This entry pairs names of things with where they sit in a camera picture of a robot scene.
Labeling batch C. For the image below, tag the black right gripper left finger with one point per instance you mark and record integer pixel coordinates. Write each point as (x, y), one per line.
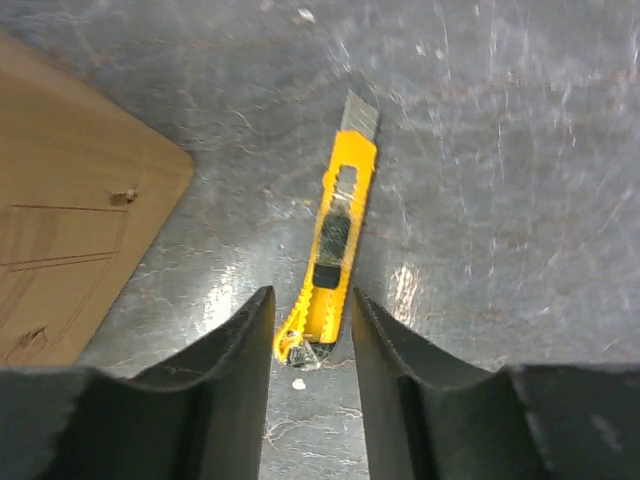
(199, 414)

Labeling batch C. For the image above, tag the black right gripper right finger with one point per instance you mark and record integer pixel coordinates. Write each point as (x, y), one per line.
(430, 415)

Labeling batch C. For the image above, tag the yellow utility knife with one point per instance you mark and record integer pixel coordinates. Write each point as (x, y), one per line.
(313, 326)

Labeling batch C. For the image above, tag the brown cardboard express box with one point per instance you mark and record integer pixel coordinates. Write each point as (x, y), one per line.
(85, 188)

